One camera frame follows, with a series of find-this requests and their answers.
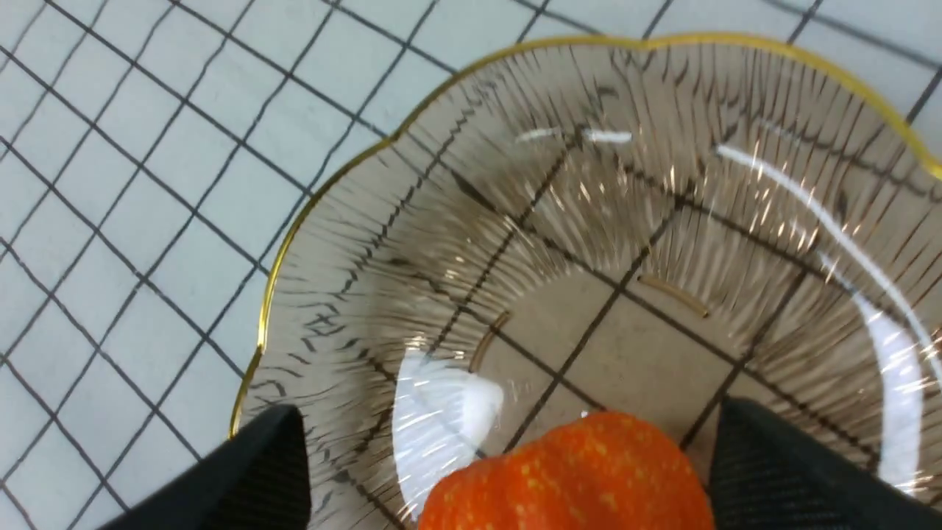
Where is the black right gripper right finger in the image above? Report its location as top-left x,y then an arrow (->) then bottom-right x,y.
709,397 -> 941,529

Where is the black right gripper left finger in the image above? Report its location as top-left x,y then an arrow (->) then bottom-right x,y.
103,405 -> 312,529

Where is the orange toy pumpkin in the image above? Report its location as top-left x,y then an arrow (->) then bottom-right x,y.
418,411 -> 715,529

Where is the gold-rimmed ribbed glass bowl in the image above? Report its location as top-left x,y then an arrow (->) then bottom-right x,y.
230,33 -> 940,529

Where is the white black-grid tablecloth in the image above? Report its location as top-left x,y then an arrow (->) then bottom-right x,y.
2,1 -> 940,529

